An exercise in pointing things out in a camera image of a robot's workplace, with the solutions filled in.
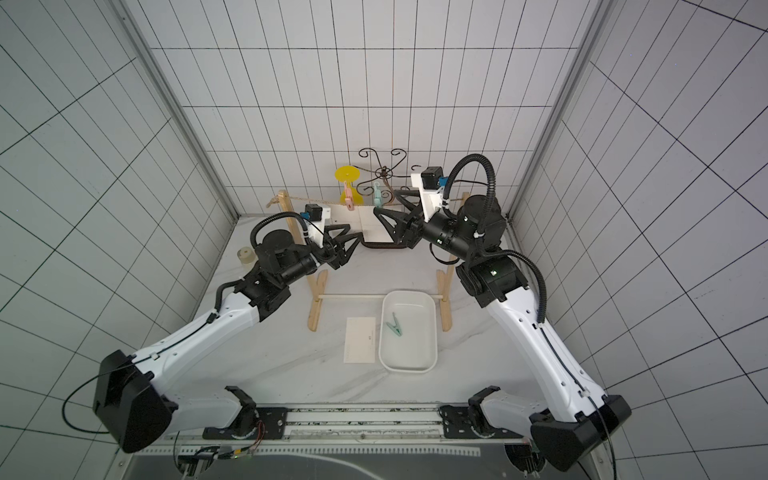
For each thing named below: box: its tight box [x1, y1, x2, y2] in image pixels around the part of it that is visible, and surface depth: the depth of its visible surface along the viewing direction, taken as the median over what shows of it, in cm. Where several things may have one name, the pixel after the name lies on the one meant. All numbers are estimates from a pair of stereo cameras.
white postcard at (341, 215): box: [331, 205, 363, 235], surface depth 69 cm
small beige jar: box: [236, 246, 259, 265], surface depth 97 cm
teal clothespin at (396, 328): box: [386, 312, 403, 337], surface depth 90 cm
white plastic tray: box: [379, 290, 438, 373], surface depth 89 cm
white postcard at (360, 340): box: [343, 317, 376, 364], surface depth 89 cm
